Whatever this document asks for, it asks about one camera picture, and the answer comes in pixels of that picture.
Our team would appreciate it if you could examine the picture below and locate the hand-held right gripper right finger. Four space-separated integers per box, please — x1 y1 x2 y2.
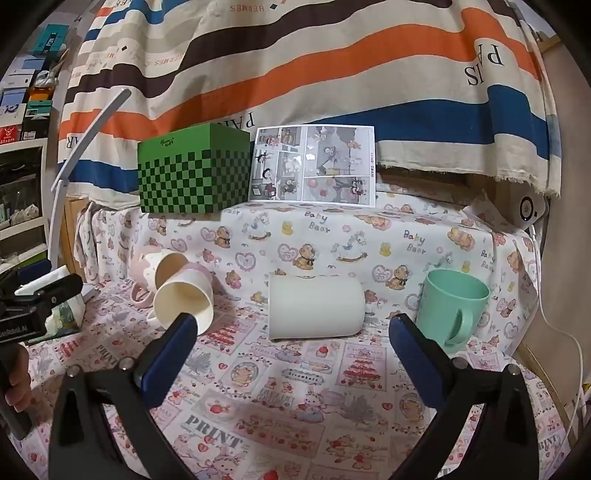
388 313 541 480

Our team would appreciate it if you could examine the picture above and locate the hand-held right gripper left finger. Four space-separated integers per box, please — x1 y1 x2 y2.
48 312 199 480

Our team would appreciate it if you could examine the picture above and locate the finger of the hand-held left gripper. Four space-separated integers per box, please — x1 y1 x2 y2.
14 273 84 315

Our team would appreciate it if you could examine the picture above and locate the white cup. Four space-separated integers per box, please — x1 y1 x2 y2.
268 274 366 343

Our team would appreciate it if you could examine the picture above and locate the mint green cup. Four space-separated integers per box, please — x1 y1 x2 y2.
415 269 491 354

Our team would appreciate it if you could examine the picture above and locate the cream cup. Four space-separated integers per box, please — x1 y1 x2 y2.
153 271 215 336

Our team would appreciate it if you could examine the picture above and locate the pink cup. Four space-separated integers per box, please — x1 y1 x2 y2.
130 252 214 311

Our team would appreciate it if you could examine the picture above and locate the person's left hand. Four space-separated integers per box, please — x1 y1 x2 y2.
4 344 33 412

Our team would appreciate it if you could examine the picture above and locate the printed patchwork cloth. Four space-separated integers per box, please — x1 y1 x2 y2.
7 277 573 480

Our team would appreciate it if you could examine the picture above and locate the white desk lamp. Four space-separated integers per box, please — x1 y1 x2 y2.
48 89 133 278

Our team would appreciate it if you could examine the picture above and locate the bear print cloth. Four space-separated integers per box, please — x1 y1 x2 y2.
74 182 543 356

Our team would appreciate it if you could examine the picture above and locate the green checkered box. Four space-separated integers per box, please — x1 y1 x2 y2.
137 123 252 215

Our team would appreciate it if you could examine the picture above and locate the white round device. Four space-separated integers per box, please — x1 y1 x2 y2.
499 182 551 233

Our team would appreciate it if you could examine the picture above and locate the shelf of boxes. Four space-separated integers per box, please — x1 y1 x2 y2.
0 23 72 273

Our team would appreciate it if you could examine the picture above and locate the comic print sheet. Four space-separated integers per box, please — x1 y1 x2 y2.
249 124 376 206

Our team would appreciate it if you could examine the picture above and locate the striped cloth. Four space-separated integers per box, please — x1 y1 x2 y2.
56 0 565 209

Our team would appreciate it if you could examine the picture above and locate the white cable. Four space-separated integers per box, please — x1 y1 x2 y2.
529 224 587 444

